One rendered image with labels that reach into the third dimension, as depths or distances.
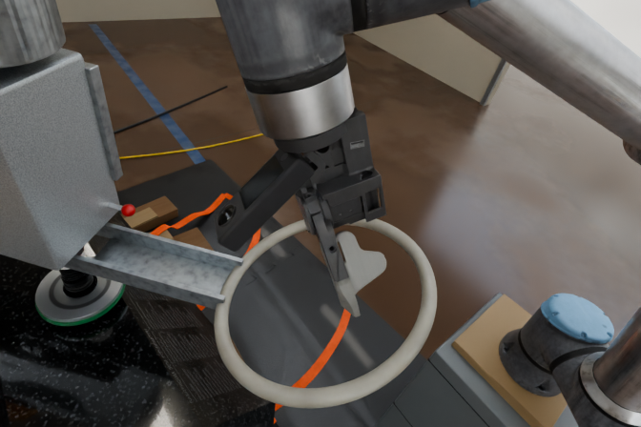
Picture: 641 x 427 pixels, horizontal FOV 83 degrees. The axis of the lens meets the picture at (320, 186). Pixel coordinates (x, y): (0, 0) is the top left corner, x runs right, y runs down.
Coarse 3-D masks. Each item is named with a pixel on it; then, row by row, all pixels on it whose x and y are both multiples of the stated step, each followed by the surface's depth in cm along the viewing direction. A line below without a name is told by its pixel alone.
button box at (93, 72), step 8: (88, 64) 72; (88, 72) 71; (96, 72) 72; (88, 80) 72; (96, 80) 73; (96, 88) 73; (96, 96) 74; (104, 96) 76; (96, 104) 75; (104, 104) 77; (96, 112) 76; (104, 112) 77; (104, 120) 78; (104, 128) 79; (112, 128) 81; (104, 136) 80; (112, 136) 82; (104, 144) 81; (112, 144) 83; (112, 152) 83; (112, 160) 84; (112, 168) 86; (120, 168) 88; (112, 176) 87; (120, 176) 89
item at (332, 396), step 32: (352, 224) 96; (384, 224) 91; (256, 256) 93; (416, 256) 80; (224, 288) 85; (224, 320) 78; (416, 320) 69; (224, 352) 71; (416, 352) 64; (256, 384) 64; (352, 384) 61; (384, 384) 61
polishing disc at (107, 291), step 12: (48, 276) 103; (60, 276) 104; (96, 276) 106; (48, 288) 101; (60, 288) 101; (96, 288) 103; (108, 288) 104; (120, 288) 105; (36, 300) 98; (48, 300) 98; (60, 300) 99; (72, 300) 99; (84, 300) 100; (96, 300) 100; (108, 300) 101; (48, 312) 96; (60, 312) 96; (72, 312) 97; (84, 312) 98; (96, 312) 98
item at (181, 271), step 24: (120, 240) 94; (144, 240) 92; (168, 240) 91; (72, 264) 85; (96, 264) 83; (120, 264) 88; (144, 264) 89; (168, 264) 90; (192, 264) 91; (216, 264) 92; (240, 264) 89; (144, 288) 84; (168, 288) 82; (192, 288) 81; (216, 288) 87
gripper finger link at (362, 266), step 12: (348, 240) 37; (348, 252) 37; (360, 252) 37; (372, 252) 37; (348, 264) 37; (360, 264) 37; (372, 264) 37; (384, 264) 37; (360, 276) 37; (372, 276) 37; (336, 288) 37; (348, 288) 36; (360, 288) 37; (348, 300) 37
